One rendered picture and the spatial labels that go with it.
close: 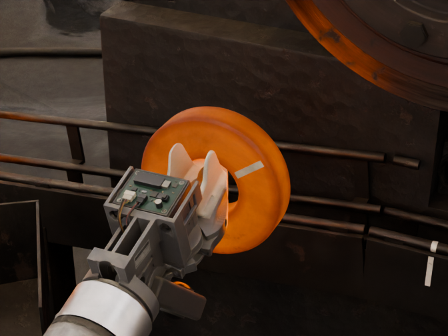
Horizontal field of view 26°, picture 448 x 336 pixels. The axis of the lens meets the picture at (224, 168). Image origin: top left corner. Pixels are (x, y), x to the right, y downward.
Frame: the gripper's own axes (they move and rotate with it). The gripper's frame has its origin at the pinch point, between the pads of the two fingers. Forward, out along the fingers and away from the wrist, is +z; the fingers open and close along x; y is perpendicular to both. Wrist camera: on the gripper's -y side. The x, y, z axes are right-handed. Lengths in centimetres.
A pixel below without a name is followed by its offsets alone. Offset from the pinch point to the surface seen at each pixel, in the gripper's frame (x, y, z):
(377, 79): -12.3, 1.8, 15.0
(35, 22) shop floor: 165, -128, 165
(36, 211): 23.4, -11.5, -2.6
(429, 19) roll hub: -19.0, 14.4, 9.6
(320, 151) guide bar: -3.5, -14.7, 19.2
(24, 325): 22.0, -20.7, -12.1
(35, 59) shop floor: 147, -122, 139
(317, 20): -5.6, 7.2, 16.4
